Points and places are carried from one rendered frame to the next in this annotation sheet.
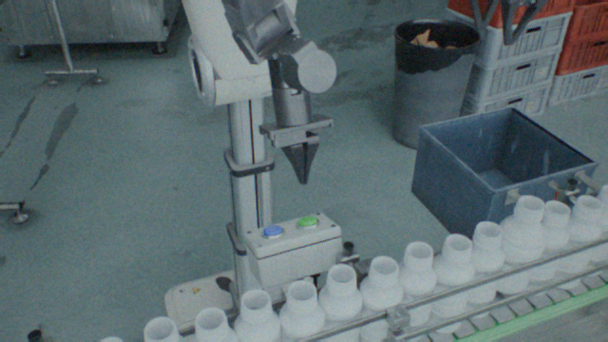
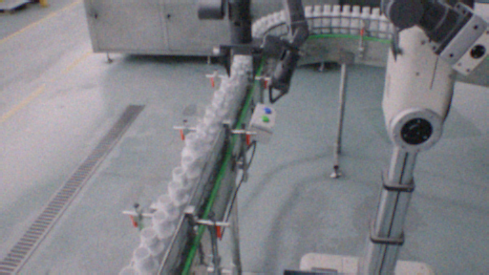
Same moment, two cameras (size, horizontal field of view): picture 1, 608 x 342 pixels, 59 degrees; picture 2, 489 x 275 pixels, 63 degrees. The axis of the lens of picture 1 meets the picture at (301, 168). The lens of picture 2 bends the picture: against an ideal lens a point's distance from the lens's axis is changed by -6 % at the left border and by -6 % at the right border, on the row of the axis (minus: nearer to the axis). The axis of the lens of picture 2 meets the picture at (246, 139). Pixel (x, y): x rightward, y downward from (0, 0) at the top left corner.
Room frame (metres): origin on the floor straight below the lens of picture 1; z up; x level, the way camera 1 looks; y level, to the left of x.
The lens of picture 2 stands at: (1.29, -1.11, 1.83)
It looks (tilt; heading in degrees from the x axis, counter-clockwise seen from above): 32 degrees down; 123
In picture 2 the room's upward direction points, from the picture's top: 2 degrees counter-clockwise
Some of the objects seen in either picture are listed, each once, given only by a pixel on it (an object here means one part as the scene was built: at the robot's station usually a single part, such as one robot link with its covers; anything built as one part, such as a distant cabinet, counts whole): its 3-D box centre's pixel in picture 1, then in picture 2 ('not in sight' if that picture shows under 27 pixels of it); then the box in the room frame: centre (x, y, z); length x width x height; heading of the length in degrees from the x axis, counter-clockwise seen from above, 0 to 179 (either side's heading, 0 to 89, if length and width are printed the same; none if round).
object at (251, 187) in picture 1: (253, 217); (389, 219); (1.12, 0.13, 0.74); 0.11 x 0.11 x 0.40; 22
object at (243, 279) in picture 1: (256, 281); (378, 264); (1.12, 0.13, 0.49); 0.13 x 0.13 x 0.40; 22
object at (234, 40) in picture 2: not in sight; (240, 33); (0.75, -0.28, 1.51); 0.10 x 0.07 x 0.07; 21
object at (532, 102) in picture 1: (489, 96); not in sight; (3.05, -1.19, 0.11); 0.61 x 0.41 x 0.22; 118
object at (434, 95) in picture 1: (428, 86); not in sight; (2.75, -0.72, 0.32); 0.45 x 0.45 x 0.64
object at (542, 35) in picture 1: (504, 28); not in sight; (3.05, -1.19, 0.55); 0.61 x 0.41 x 0.22; 119
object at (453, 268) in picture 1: (449, 283); (204, 147); (0.56, -0.22, 1.08); 0.06 x 0.06 x 0.17
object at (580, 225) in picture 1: (574, 242); (182, 194); (0.65, -0.44, 1.08); 0.06 x 0.06 x 0.17
